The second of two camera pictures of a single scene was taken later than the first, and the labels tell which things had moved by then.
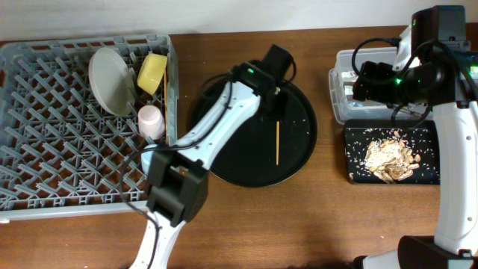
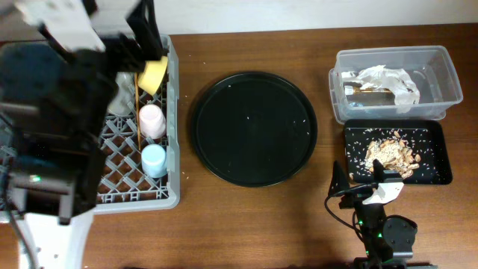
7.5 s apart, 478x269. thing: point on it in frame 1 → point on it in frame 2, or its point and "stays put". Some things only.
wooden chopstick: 166,106 → 136,81
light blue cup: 146,156 stays put
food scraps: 391,159 stays put
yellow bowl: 151,72 stays put
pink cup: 151,122 stays put
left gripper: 282,107 → 132,60
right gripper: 370,83 → 355,194
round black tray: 267,151 stays put
